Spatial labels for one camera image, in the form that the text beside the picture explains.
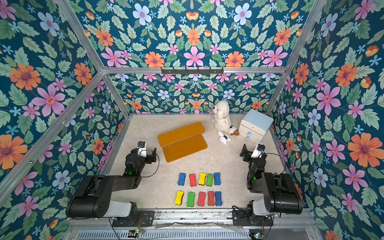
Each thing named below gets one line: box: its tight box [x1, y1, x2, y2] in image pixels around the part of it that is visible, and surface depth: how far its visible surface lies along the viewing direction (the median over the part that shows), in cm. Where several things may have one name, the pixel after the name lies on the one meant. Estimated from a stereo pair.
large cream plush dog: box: [211, 100, 232, 132], surface depth 103 cm
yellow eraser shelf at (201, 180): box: [198, 172, 207, 185], surface depth 87 cm
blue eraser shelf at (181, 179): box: [177, 172, 186, 186], surface depth 88 cm
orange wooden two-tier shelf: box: [157, 122, 208, 163], surface depth 97 cm
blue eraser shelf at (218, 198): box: [214, 191, 223, 206], surface depth 80 cm
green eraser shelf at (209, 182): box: [206, 173, 214, 187], surface depth 88 cm
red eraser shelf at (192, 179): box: [189, 173, 197, 187], surface depth 88 cm
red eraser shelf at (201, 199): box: [197, 191, 206, 207], surface depth 82 cm
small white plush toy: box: [218, 131, 231, 146], surface depth 104 cm
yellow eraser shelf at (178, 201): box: [174, 190, 184, 206], surface depth 81 cm
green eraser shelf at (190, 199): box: [187, 192, 196, 207], surface depth 82 cm
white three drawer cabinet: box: [238, 108, 274, 144], surface depth 98 cm
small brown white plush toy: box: [228, 125, 240, 136], surface depth 109 cm
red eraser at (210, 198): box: [207, 191, 215, 206], surface depth 81 cm
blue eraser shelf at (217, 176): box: [214, 172, 221, 186], surface depth 88 cm
